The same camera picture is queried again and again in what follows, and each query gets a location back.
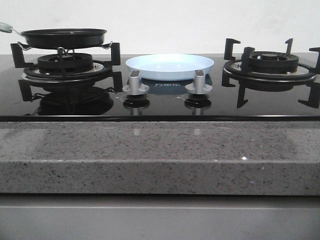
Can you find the light blue plate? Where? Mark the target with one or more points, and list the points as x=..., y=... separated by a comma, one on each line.
x=169, y=67

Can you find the black frying pan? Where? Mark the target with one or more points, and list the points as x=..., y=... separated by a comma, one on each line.
x=66, y=38

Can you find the black glass gas cooktop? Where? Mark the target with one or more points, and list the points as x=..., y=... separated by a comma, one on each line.
x=232, y=99

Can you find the left silver stove knob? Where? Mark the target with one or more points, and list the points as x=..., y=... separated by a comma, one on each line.
x=135, y=86

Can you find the silver stove knob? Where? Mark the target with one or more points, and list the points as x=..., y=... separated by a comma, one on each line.
x=135, y=86
x=198, y=86

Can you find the right silver stove knob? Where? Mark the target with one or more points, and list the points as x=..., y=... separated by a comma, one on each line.
x=198, y=86

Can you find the right black pan support grate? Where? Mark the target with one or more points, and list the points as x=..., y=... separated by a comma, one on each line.
x=239, y=70

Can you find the black pan support grate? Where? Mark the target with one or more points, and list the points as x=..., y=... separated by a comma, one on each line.
x=66, y=83
x=239, y=70

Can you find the left black burner head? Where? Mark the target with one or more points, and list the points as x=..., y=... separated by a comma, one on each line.
x=73, y=63

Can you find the black burner head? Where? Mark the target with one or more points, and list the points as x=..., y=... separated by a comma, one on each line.
x=73, y=63
x=271, y=62

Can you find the right black burner head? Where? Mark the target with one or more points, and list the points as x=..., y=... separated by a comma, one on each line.
x=271, y=62

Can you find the left black pan support grate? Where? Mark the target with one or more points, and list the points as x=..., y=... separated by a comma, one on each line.
x=66, y=83

